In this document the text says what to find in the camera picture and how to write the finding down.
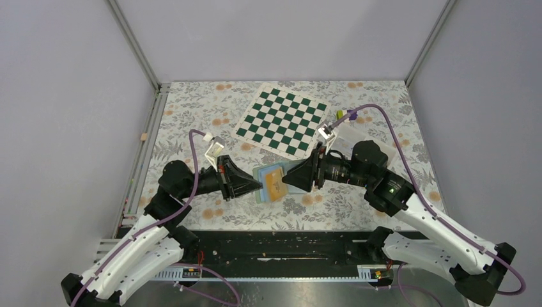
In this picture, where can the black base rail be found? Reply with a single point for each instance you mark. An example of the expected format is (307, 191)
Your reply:
(277, 254)

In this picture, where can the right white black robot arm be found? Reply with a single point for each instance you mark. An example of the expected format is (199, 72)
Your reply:
(475, 266)

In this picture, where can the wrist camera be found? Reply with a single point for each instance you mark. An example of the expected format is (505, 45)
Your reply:
(328, 134)
(215, 147)

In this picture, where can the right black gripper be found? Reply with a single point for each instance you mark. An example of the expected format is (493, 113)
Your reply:
(303, 175)

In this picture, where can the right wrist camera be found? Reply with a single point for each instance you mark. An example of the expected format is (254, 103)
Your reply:
(328, 134)

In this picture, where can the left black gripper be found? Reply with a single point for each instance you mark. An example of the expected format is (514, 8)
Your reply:
(233, 181)

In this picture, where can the clear plastic compartment tray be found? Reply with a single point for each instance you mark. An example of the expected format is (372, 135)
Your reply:
(348, 136)

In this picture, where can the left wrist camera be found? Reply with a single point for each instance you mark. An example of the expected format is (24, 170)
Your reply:
(215, 147)

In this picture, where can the green leather card holder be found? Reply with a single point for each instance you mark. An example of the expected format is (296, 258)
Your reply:
(287, 165)

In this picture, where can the orange credit card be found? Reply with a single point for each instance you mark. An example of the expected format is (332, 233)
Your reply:
(273, 186)

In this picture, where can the green white chessboard mat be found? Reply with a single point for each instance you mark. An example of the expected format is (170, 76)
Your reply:
(281, 121)

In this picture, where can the green purple toy block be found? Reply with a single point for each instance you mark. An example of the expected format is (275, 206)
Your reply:
(349, 115)

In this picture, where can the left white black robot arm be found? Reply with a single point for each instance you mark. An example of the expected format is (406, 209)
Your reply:
(157, 239)

